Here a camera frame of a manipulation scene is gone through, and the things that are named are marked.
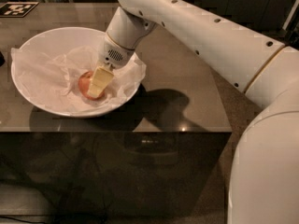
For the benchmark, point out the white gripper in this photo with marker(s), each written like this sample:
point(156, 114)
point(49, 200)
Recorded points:
point(111, 54)

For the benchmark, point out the red yellow apple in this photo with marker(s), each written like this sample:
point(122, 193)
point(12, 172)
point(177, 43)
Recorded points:
point(83, 86)

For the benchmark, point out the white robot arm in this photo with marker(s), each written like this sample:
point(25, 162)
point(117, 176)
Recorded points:
point(264, 182)

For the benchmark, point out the white bowl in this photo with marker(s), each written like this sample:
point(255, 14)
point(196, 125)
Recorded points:
point(61, 41)

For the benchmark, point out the white crumpled paper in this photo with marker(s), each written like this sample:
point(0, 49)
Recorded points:
point(53, 82)

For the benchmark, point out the dark glossy table cabinet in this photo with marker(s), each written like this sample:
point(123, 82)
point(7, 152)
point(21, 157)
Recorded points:
point(151, 157)

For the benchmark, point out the dark object at left edge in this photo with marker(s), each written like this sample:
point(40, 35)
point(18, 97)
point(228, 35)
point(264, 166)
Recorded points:
point(2, 59)

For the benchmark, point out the black white fiducial marker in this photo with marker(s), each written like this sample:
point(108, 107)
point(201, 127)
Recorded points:
point(16, 9)

